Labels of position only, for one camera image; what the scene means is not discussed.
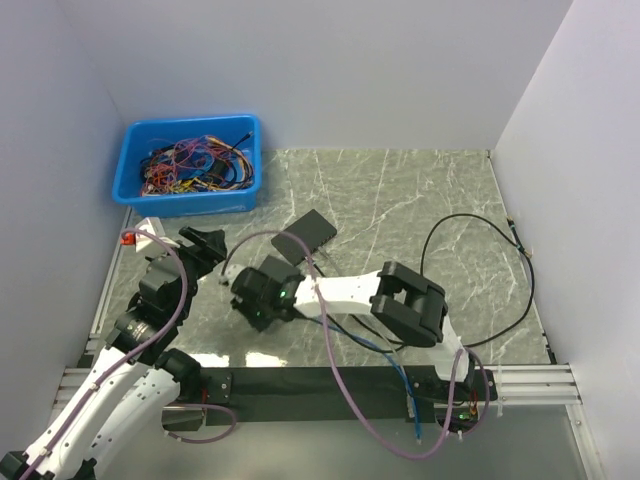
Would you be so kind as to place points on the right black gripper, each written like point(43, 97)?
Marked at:
point(242, 306)

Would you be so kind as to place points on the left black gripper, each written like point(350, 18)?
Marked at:
point(211, 247)

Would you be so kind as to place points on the black network switch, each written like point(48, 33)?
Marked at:
point(278, 269)
point(313, 229)

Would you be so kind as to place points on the black ethernet cable short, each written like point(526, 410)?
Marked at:
point(364, 334)

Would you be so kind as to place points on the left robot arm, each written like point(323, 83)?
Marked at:
point(136, 374)

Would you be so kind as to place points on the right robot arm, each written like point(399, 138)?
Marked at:
point(412, 307)

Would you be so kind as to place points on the blue plastic bin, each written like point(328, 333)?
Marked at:
point(190, 166)

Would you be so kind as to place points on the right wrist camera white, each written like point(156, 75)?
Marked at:
point(228, 277)

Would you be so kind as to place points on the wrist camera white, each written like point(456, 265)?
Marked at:
point(228, 277)
point(148, 237)

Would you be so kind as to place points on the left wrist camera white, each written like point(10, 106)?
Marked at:
point(148, 237)

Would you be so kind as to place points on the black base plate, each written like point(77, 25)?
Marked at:
point(289, 394)

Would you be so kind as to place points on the aluminium rail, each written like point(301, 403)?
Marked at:
point(519, 385)

